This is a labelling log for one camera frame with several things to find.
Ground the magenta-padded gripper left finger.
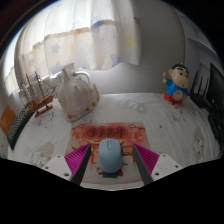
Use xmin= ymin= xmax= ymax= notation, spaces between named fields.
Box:
xmin=41 ymin=143 xmax=92 ymax=185

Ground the cartoon boy figurine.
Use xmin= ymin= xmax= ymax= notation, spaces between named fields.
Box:
xmin=162 ymin=63 xmax=191 ymax=106

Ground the wooden chair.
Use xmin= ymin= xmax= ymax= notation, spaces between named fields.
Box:
xmin=0 ymin=103 xmax=18 ymax=137

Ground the sheer star-print curtain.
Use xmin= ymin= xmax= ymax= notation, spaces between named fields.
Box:
xmin=4 ymin=0 xmax=141 ymax=98

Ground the wooden model sailing ship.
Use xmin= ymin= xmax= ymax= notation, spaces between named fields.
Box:
xmin=20 ymin=70 xmax=58 ymax=118

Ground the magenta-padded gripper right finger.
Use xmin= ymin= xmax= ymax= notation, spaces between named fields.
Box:
xmin=131 ymin=143 xmax=183 ymax=186

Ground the black router with antennas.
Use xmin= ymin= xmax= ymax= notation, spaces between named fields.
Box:
xmin=189 ymin=64 xmax=211 ymax=108

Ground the large white conch shell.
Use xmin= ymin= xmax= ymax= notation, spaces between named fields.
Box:
xmin=57 ymin=68 xmax=101 ymax=122

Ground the light blue computer mouse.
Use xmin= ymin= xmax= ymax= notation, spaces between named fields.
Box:
xmin=97 ymin=138 xmax=124 ymax=179

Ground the white printed tablecloth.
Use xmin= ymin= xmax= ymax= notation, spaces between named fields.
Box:
xmin=7 ymin=92 xmax=222 ymax=191

